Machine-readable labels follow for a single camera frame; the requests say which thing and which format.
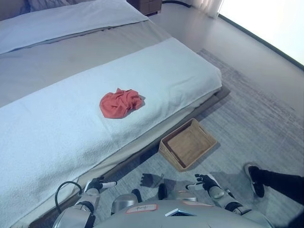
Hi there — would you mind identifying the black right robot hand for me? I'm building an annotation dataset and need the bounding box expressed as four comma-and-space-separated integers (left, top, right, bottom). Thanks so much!
185, 173, 218, 192

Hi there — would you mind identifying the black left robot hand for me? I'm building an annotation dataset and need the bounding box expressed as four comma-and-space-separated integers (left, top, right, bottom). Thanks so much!
85, 176, 118, 193

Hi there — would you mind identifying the red cloth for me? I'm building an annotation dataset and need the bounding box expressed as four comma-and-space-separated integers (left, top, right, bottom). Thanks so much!
99, 87, 146, 120

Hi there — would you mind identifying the woven wicker basket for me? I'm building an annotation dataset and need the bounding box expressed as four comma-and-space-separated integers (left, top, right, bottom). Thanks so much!
158, 117, 218, 172

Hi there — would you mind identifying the white terry bed blanket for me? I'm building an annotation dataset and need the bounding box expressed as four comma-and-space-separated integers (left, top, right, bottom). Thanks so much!
0, 36, 223, 228

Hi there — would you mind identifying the beige bed sheet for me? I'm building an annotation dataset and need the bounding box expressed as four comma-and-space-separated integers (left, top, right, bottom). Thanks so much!
0, 18, 172, 108

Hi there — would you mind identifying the silver right robot leg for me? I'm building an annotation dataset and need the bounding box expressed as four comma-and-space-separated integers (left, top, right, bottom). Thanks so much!
174, 189, 198, 203

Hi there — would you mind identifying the silver robot leg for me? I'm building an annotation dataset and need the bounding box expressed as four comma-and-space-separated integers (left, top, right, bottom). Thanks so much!
174, 189, 198, 203
111, 193, 141, 216

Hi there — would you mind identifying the silver left robot leg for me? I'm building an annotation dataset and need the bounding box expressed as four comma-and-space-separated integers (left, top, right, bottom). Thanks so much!
111, 193, 141, 216

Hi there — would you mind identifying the silver robot torso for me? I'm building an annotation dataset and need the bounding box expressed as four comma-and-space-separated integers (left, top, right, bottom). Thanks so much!
94, 199, 270, 228

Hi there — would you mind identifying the black right robot foot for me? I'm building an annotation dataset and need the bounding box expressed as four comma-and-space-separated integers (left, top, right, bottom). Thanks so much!
157, 182, 168, 200

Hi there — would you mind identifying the black sneaker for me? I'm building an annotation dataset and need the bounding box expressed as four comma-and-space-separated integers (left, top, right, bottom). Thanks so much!
244, 163, 266, 199

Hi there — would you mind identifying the black trouser leg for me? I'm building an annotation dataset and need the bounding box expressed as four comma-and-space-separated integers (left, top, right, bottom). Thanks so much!
257, 168, 304, 205

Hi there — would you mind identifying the grey floor rug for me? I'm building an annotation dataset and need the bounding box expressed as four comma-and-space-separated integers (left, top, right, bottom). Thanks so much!
94, 48, 304, 228

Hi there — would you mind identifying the white curtain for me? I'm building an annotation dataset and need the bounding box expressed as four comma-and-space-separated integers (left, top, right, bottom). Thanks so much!
189, 0, 224, 19

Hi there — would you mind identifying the brown wooden nightstand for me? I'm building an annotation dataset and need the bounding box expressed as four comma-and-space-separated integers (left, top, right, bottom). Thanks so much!
126, 0, 163, 17

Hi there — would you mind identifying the dark headboard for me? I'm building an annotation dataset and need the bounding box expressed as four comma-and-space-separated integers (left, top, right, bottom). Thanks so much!
0, 0, 80, 22

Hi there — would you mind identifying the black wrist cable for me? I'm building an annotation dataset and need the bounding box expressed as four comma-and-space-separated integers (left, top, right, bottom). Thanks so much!
55, 180, 81, 213

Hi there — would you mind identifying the brown bed frame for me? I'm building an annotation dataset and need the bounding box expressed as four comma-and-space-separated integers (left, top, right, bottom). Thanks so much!
22, 85, 231, 228

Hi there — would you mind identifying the black floor cable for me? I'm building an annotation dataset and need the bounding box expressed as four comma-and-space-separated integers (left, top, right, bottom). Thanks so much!
161, 0, 191, 8

